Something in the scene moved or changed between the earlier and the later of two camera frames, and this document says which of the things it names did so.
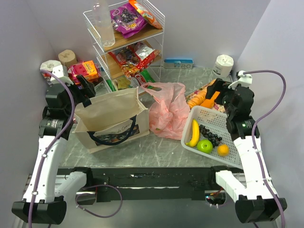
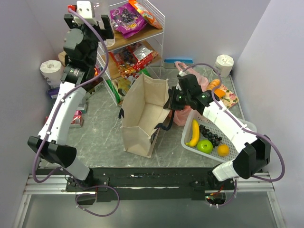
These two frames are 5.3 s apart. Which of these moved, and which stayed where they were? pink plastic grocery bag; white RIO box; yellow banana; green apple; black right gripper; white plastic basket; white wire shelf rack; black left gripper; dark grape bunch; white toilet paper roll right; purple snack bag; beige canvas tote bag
Moved: black right gripper; black left gripper; beige canvas tote bag; pink plastic grocery bag
Stayed: green apple; white toilet paper roll right; white RIO box; purple snack bag; yellow banana; white plastic basket; white wire shelf rack; dark grape bunch
